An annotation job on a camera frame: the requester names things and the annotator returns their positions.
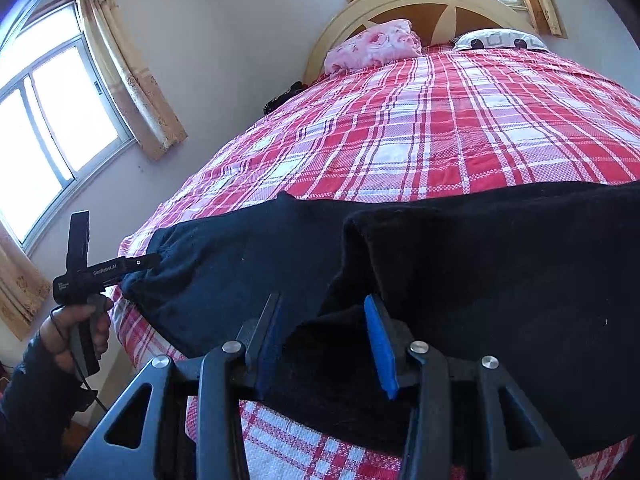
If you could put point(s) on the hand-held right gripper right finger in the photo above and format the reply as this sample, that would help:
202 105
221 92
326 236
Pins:
382 350

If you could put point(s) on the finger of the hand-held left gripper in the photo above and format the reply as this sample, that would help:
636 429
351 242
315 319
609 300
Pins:
142 263

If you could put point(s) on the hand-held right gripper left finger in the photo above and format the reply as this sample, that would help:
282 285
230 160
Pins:
270 355

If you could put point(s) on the black pants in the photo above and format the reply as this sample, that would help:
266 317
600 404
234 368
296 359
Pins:
500 285

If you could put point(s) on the person's left forearm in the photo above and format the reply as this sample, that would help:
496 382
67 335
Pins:
35 410

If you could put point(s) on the person's left hand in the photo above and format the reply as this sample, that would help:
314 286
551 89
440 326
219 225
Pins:
55 335

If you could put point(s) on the sliding glass window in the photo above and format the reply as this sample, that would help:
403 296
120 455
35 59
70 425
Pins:
60 110

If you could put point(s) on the dark cloth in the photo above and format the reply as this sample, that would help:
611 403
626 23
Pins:
285 97

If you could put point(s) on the bed with red plaid sheet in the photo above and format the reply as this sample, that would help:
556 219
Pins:
400 125

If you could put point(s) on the pink floral pillow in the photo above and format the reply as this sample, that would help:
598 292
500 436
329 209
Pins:
372 47

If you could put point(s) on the white pillow with black print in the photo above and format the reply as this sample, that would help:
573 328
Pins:
495 40

